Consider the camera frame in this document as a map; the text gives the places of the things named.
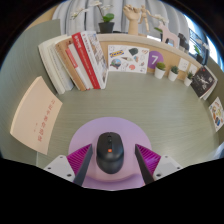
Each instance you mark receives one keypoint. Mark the wooden hand model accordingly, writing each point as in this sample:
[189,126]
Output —
[132,20]

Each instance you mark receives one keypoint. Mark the white card with stickers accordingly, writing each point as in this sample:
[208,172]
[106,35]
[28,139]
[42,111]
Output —
[128,59]

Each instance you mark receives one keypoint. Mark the brown book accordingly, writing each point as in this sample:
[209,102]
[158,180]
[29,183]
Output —
[68,63]

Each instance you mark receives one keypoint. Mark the black-cover book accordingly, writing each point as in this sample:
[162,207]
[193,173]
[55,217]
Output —
[202,81]

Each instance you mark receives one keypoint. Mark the dark-framed window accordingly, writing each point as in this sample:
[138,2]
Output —
[200,33]

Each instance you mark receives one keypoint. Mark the black computer mouse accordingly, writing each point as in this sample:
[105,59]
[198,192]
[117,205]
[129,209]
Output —
[110,153]

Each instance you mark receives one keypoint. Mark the pink horse figure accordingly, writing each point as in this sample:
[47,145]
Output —
[168,33]

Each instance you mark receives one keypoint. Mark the purple mouse pad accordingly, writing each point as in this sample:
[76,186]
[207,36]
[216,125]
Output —
[110,124]

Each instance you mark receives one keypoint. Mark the red-spined book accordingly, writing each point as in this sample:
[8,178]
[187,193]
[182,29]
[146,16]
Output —
[86,60]

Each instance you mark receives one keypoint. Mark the grey curtain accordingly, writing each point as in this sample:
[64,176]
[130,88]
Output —
[66,13]

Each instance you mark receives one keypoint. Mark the white orchid in black pot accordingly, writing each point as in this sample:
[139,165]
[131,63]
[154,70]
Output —
[199,57]
[106,27]
[159,18]

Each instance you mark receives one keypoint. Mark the black horse figure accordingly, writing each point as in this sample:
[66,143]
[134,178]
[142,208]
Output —
[183,40]

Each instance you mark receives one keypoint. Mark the beige booklet with red text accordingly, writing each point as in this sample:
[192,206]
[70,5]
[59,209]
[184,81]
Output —
[36,115]

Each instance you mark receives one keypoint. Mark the white book with red label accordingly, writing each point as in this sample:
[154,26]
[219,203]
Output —
[79,68]

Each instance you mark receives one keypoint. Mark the white wall socket plate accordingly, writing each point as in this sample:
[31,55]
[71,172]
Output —
[193,69]
[183,64]

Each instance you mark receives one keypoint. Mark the small succulent in white pot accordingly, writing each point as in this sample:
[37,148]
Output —
[159,73]
[172,76]
[188,81]

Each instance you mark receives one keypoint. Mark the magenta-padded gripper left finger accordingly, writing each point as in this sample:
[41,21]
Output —
[58,166]

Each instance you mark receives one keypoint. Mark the thick white book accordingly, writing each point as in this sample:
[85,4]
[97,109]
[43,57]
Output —
[51,63]

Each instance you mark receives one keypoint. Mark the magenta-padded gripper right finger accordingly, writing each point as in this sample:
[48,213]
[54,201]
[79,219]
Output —
[166,166]

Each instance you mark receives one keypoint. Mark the light wooden desk shelf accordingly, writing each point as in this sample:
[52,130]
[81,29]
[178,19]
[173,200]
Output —
[133,39]

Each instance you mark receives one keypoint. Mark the colourful food sticker card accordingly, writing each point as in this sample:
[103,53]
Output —
[217,113]

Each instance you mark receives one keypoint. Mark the wooden mannequin figure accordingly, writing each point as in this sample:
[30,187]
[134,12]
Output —
[145,16]

